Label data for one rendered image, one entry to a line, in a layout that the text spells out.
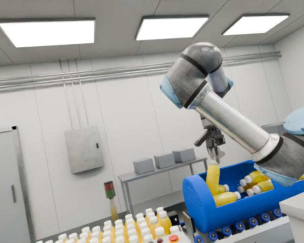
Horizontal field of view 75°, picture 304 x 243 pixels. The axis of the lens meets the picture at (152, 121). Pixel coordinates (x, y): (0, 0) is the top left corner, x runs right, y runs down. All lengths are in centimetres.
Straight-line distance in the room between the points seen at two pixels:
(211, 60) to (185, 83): 11
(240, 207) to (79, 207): 356
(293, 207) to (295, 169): 20
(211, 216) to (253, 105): 509
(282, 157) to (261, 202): 52
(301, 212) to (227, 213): 34
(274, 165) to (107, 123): 378
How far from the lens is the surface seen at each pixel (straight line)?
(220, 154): 116
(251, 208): 117
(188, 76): 66
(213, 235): 113
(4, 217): 453
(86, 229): 126
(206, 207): 104
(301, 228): 94
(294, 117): 78
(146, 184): 441
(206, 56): 68
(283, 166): 72
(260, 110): 610
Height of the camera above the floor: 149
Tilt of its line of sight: 4 degrees up
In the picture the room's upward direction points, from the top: 12 degrees counter-clockwise
